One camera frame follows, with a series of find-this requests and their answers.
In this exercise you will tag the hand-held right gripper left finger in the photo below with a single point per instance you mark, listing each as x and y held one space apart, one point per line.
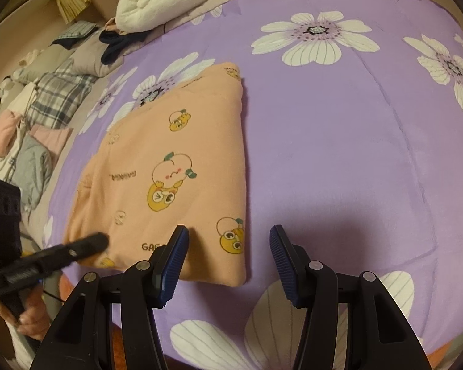
175 262

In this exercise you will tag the plaid cloth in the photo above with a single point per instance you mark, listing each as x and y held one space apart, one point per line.
58 96

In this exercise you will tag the dark navy cloth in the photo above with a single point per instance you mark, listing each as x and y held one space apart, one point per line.
117 46

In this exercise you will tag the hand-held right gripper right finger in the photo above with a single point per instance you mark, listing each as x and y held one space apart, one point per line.
283 266

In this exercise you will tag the grey garment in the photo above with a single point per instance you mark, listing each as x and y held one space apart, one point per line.
27 169

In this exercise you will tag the blue striped cloth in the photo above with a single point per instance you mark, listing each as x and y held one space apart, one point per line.
75 34

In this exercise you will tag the person's left hand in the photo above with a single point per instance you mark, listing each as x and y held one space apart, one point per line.
36 320

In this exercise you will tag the orange cartoon print baby garment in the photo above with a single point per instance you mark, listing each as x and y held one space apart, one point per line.
200 154

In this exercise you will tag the purple floral bed sheet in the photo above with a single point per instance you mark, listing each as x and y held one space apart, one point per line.
332 142

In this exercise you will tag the person's left forearm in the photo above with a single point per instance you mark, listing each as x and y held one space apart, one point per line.
23 345

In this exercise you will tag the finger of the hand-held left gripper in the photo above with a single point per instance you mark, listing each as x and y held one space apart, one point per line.
77 248

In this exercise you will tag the pale pink garment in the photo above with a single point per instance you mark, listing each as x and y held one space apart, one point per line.
2 135

